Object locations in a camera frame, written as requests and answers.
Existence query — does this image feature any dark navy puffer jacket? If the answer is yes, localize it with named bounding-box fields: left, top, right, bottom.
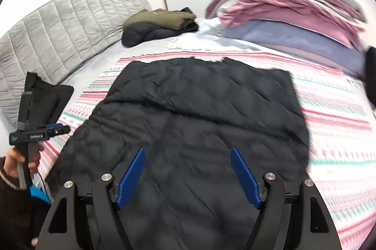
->
left=121, top=21, right=200, bottom=48

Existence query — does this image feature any blue folded blanket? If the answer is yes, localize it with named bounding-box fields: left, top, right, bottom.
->
left=222, top=19, right=368, bottom=77

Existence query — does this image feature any black fleece garment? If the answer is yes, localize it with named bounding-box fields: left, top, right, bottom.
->
left=364, top=46, right=376, bottom=109

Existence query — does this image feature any black cloth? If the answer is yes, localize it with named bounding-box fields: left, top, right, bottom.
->
left=23, top=72, right=74, bottom=133

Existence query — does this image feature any pink and white duvet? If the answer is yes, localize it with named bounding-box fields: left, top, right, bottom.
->
left=205, top=0, right=366, bottom=52

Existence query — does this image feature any black quilted jacket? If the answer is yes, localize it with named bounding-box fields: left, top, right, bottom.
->
left=45, top=57, right=309, bottom=250

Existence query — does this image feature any person's left hand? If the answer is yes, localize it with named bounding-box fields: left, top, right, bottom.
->
left=4, top=144, right=44, bottom=179

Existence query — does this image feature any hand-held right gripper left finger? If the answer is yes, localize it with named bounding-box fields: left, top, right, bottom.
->
left=38, top=147, right=147, bottom=250

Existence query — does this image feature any thin black cable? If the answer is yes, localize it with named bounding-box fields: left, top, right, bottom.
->
left=37, top=169, right=49, bottom=198

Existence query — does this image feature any striped patterned blanket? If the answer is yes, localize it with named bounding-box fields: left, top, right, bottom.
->
left=37, top=49, right=376, bottom=250

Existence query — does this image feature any grey quilted headboard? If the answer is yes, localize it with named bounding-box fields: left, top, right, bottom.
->
left=0, top=0, right=153, bottom=129

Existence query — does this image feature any mauve folded blanket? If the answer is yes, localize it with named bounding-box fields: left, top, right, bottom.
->
left=258, top=43, right=365, bottom=78

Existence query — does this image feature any olive green folded jacket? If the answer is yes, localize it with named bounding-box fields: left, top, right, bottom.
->
left=122, top=8, right=197, bottom=31

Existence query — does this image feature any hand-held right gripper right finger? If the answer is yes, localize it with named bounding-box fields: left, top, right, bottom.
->
left=231, top=146, right=343, bottom=250

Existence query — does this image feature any bright blue cloth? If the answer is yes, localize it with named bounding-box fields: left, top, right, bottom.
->
left=29, top=184, right=53, bottom=205

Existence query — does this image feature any person's left forearm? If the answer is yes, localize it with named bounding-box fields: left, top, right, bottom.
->
left=0, top=156, right=39, bottom=250

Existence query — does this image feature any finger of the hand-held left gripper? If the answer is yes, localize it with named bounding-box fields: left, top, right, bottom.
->
left=45, top=123, right=71, bottom=139

